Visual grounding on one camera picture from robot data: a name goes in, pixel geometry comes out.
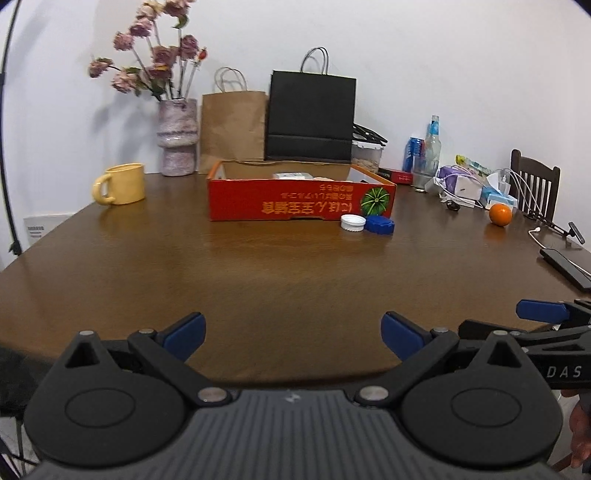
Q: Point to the black paper bag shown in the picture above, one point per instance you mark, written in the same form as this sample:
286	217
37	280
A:
309	115

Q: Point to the mottled pink ceramic vase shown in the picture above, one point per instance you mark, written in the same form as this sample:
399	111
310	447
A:
178	138

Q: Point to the blue drink can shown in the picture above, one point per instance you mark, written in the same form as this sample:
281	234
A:
413	152

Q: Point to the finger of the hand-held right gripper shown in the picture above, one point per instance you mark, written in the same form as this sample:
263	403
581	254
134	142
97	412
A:
554	337
542	311

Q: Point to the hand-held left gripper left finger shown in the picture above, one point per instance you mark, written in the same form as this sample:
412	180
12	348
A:
189	330

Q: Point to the black phone holder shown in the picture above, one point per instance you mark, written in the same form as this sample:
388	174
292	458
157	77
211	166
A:
575	232

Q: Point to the black tripod pole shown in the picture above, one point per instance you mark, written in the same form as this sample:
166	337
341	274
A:
5	138

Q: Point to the orange fruit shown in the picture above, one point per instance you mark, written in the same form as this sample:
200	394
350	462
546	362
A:
500	215

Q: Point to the white bottle cap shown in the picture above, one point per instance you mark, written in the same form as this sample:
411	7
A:
353	223

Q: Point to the purple plastic pack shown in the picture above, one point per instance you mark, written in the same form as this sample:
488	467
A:
450	174

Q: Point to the white charger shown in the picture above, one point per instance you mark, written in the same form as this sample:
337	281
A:
501	184

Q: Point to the white flat box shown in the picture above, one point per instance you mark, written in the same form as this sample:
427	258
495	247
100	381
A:
291	176

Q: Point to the clear plastic bottle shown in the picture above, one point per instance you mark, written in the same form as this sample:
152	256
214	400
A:
433	138

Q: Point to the small white box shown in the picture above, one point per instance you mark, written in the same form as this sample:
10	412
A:
467	188

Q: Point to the red cardboard box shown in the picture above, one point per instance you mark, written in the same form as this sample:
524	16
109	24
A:
295	203

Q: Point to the dried pink flowers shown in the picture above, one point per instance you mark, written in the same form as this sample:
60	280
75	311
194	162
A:
157	60

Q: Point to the dark wooden chair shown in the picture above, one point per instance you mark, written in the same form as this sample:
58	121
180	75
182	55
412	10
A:
535	180

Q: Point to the tissue pack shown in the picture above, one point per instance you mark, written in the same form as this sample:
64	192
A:
498	199

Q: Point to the yellow mug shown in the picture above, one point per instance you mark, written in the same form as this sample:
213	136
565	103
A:
122	184

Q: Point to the brown paper bag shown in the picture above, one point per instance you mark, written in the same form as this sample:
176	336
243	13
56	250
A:
233	129

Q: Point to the small red box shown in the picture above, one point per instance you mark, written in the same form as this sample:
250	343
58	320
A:
397	176

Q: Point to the clear black-lidded food container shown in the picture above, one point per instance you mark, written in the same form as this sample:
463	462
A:
367	154

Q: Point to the black earphones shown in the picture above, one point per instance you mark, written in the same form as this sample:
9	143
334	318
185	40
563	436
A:
452	205

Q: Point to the clear drinking glass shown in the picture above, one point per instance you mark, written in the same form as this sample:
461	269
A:
422	177

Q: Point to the black smartphone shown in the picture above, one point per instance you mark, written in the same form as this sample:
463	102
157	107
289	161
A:
568	267

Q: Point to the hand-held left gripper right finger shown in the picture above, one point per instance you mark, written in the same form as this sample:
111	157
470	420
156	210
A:
401	334

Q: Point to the yellow green snack pack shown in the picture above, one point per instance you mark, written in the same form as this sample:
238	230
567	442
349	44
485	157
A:
471	164

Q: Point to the person's right hand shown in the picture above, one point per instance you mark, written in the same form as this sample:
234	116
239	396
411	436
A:
581	434

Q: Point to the blue bottle cap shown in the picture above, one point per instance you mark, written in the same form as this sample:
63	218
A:
379	225

